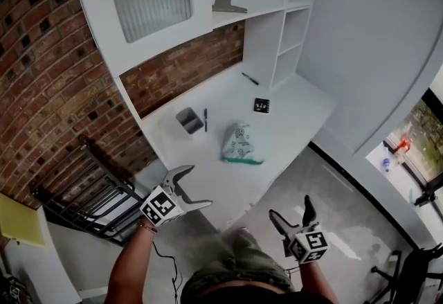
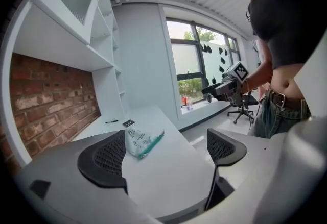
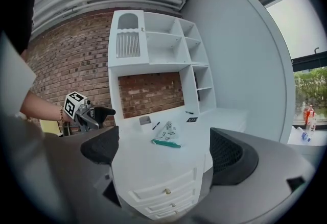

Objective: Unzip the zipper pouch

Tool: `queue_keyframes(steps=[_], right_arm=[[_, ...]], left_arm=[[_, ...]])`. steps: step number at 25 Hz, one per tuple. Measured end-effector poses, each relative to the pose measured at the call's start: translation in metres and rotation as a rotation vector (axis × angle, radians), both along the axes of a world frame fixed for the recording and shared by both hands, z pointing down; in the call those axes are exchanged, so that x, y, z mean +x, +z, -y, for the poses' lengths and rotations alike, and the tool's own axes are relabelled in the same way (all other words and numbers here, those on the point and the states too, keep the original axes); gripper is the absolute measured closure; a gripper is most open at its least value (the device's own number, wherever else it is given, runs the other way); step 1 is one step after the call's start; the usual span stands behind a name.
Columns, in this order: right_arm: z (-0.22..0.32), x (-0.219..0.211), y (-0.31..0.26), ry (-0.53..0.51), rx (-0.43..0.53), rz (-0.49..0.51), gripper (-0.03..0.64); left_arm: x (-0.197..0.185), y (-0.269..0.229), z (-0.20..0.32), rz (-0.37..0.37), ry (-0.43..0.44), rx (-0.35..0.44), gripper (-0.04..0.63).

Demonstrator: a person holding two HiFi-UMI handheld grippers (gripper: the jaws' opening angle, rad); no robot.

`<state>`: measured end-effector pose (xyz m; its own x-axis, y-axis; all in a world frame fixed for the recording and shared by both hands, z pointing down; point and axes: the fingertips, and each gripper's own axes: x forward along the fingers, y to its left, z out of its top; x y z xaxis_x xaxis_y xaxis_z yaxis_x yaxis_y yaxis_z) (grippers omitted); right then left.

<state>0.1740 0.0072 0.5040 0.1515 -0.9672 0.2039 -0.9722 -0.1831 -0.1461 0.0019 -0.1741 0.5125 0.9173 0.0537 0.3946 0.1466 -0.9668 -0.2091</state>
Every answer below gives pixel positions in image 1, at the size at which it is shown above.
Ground bead bracelet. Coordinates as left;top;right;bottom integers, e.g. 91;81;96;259
136;221;159;234

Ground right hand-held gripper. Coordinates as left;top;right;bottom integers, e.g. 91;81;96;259
269;194;332;265

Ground clear teal-edged plastic bag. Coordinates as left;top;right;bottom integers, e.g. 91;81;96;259
220;121;266;166

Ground person's camouflage shorts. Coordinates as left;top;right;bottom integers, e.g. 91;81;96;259
179;226;297;304

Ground person's left forearm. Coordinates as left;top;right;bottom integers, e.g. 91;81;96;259
107;217;160;304

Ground person's right forearm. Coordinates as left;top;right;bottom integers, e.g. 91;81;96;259
296;259;336;304

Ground yellow board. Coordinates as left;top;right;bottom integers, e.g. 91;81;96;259
0;193;46;247

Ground black framed window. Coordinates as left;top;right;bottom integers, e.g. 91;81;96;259
365;87;443;206

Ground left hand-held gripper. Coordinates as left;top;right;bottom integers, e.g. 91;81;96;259
139;164;213;227

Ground white side table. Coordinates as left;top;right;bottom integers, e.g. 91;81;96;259
0;205;108;304

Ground grey pen holder box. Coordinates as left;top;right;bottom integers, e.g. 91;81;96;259
175;107;204;136

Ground black office chair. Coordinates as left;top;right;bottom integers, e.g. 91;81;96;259
370;243;443;304

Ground black square card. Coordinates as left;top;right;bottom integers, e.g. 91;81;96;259
253;97;271;113

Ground person's black shirt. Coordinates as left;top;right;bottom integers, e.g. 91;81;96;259
207;280;333;304

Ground white desk with hutch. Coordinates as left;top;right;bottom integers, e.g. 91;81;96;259
69;0;338;231

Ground black floor cable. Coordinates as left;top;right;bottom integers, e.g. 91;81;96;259
152;242;183;300

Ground black metal rack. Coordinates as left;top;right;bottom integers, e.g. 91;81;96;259
29;134;153;248

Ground red label plastic bottle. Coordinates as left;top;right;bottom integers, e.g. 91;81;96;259
397;134;412;155

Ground grey metal bracket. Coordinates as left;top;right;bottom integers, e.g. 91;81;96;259
211;0;248;15

